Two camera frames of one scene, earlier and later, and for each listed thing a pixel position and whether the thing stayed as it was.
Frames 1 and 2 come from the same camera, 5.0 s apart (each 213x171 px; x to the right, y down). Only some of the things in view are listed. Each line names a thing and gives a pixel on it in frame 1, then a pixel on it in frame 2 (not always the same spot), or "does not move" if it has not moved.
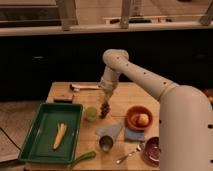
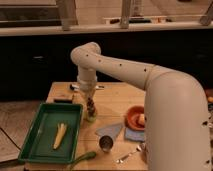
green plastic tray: (39, 141) does not move
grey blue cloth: (112, 131) does not move
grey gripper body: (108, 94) -> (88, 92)
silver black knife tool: (77, 88) does not move
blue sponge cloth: (134, 135) does not move
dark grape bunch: (104, 109) -> (91, 110)
